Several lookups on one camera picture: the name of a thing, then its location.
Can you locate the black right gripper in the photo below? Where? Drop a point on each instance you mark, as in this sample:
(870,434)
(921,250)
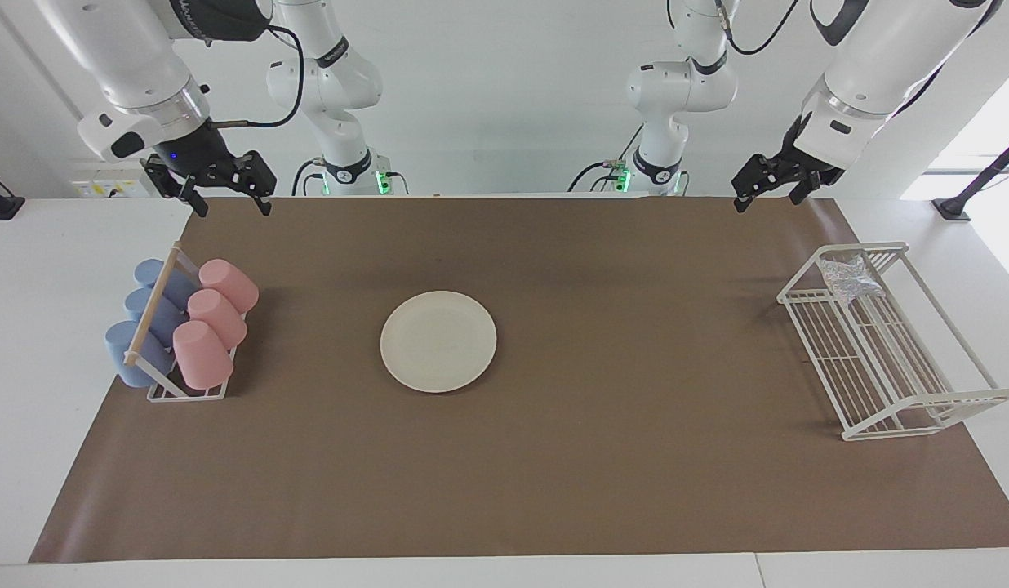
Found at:
(198,155)

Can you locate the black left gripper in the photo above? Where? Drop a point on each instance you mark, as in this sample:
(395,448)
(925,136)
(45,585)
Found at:
(798,159)

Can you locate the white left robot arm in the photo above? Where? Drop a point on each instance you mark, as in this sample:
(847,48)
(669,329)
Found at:
(888,73)

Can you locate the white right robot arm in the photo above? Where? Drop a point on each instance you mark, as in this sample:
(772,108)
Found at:
(137,57)

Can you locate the round cream plate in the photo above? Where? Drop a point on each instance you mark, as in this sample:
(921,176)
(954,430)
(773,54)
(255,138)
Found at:
(437,343)

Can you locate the pink cup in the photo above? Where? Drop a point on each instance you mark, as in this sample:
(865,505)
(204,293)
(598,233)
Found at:
(219,318)
(231,286)
(201,357)

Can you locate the blue cup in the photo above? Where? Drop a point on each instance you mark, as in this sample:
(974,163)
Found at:
(117,347)
(174,286)
(163,317)

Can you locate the brown table mat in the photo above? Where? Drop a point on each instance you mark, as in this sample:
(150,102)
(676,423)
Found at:
(635,490)

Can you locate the white wall socket box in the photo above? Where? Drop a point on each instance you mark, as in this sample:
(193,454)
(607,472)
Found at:
(104,184)

